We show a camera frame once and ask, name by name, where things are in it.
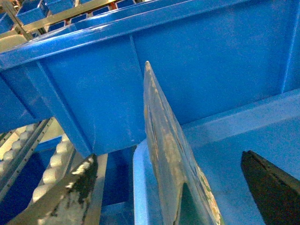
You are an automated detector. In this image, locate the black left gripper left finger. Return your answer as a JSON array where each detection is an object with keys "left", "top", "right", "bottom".
[{"left": 7, "top": 154, "right": 98, "bottom": 225}]

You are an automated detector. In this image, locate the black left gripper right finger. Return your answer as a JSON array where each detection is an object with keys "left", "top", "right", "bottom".
[{"left": 241, "top": 150, "right": 300, "bottom": 225}]

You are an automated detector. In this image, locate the flower gift bag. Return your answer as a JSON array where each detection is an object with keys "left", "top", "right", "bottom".
[{"left": 143, "top": 61, "right": 225, "bottom": 225}]

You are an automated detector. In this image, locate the white roller conveyor track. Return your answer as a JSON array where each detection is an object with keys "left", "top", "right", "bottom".
[{"left": 0, "top": 130, "right": 75, "bottom": 203}]

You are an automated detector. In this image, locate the light blue plastic tray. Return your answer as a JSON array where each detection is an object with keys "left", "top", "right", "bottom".
[{"left": 133, "top": 88, "right": 300, "bottom": 225}]

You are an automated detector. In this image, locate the large blue plastic crate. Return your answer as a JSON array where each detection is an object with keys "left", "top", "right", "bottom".
[{"left": 0, "top": 0, "right": 300, "bottom": 156}]

